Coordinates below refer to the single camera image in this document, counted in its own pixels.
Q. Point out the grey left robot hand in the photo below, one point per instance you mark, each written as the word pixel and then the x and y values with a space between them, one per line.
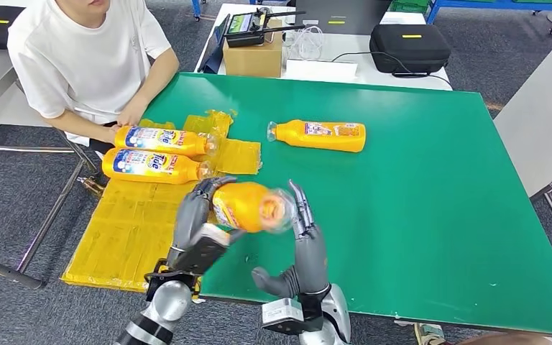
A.
pixel 190 219

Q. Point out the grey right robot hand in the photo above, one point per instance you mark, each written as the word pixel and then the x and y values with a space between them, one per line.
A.
pixel 311 262

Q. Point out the orange detergent bottle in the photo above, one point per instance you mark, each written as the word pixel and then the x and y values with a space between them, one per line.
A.
pixel 247 207
pixel 161 140
pixel 295 135
pixel 152 166

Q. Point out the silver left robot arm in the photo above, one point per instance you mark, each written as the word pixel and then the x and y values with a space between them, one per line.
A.
pixel 161 309

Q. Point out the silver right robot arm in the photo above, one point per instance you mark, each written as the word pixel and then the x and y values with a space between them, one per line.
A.
pixel 335 314

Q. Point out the yellow taped sheet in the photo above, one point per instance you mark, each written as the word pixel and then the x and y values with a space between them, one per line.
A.
pixel 123 228

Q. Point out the dark blue tablet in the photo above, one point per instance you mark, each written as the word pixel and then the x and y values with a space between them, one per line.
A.
pixel 214 52

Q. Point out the brown cardboard box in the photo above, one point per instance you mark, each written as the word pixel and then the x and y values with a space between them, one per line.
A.
pixel 253 62

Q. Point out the white table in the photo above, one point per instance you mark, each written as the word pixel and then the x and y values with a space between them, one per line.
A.
pixel 376 82

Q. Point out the black remote controller with antennas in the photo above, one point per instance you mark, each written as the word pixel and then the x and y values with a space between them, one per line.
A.
pixel 245 35

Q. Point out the white flat box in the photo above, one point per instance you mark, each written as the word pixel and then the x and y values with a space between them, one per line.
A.
pixel 321 70

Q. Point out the grey metal floor bar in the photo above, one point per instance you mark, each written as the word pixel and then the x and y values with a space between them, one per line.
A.
pixel 4 274

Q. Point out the seated person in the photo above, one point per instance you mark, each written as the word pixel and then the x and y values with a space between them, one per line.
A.
pixel 81 52

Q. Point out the black carrying case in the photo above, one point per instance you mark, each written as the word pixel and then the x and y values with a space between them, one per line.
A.
pixel 409 51

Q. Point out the dark grey flat case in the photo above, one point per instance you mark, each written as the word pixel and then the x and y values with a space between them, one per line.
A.
pixel 352 14

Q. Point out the grey table with metal legs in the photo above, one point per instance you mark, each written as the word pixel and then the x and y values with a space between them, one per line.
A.
pixel 533 119

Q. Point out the green plastic crate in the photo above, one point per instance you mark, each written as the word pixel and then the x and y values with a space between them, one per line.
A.
pixel 409 5

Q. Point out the blue steel rack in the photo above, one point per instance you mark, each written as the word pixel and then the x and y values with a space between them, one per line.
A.
pixel 495 5

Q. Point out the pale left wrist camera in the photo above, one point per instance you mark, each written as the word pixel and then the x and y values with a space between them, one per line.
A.
pixel 204 252

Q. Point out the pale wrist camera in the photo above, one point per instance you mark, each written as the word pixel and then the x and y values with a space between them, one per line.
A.
pixel 281 316
pixel 204 252

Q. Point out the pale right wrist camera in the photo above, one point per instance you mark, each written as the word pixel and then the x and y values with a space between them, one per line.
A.
pixel 281 316

